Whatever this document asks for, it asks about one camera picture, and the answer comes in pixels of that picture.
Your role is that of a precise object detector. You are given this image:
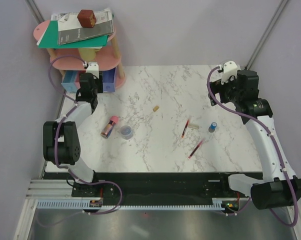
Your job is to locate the pastel four-compartment drawer organizer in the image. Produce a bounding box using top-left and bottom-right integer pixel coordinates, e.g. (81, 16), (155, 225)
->
(61, 68), (116, 93)

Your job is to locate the pink-capped clear tube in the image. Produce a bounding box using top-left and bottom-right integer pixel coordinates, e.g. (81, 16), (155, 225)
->
(100, 115), (119, 139)

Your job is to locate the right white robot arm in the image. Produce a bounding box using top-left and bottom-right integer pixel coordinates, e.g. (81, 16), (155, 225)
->
(207, 70), (301, 210)

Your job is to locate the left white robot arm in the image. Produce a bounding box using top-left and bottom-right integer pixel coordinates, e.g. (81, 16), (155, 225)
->
(43, 70), (103, 197)

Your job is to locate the blue-capped small bottle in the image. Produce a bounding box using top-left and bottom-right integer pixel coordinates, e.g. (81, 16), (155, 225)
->
(208, 122), (217, 133)

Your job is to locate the red pen upper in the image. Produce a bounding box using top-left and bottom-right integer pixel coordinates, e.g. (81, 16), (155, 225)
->
(181, 119), (190, 138)

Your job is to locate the red pen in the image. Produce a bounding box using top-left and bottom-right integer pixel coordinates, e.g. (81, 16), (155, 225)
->
(181, 119), (190, 138)
(188, 138), (206, 159)

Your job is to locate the cream cylinder on shelf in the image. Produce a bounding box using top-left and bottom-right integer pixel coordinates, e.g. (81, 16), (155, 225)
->
(78, 48), (96, 62)

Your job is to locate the red pen lower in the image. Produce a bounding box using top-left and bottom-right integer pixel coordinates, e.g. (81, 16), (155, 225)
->
(188, 138), (206, 159)

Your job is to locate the grey manual booklet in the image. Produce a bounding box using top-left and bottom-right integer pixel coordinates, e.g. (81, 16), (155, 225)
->
(58, 20), (114, 45)

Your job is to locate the clear paperclip jar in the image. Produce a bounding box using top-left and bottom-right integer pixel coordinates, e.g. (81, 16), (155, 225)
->
(120, 125), (133, 140)

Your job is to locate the green folder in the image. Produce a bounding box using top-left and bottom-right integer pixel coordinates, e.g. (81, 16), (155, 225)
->
(33, 20), (114, 49)

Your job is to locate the white papers stack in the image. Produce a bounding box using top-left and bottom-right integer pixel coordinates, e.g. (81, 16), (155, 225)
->
(50, 7), (113, 30)

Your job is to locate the dark red cube box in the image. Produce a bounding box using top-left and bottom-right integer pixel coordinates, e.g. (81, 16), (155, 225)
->
(77, 9), (97, 28)

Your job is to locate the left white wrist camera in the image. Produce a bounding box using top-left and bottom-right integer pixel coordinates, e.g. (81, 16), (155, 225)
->
(83, 61), (100, 79)

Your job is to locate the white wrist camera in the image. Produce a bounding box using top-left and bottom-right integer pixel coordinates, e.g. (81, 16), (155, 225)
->
(218, 60), (241, 85)
(83, 61), (100, 79)

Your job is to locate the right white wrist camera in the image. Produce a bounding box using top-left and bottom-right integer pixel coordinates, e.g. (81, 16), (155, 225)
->
(218, 60), (241, 85)

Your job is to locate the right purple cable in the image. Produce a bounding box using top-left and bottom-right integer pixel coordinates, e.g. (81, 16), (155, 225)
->
(206, 65), (299, 228)

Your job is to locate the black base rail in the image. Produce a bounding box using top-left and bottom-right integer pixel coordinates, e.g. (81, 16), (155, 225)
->
(43, 172), (245, 205)

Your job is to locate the white slotted cable duct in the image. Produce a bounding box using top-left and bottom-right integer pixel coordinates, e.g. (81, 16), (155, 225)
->
(36, 198), (231, 211)

